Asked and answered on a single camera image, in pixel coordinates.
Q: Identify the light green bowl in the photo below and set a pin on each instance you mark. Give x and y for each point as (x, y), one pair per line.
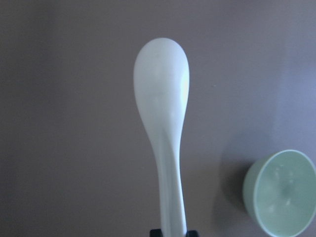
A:
(279, 193)

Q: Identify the white plastic spoon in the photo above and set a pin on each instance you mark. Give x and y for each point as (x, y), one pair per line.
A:
(161, 86)

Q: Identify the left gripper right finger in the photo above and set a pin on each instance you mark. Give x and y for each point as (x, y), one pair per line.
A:
(192, 233)

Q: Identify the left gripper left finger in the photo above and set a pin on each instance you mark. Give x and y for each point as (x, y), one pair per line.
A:
(156, 233)

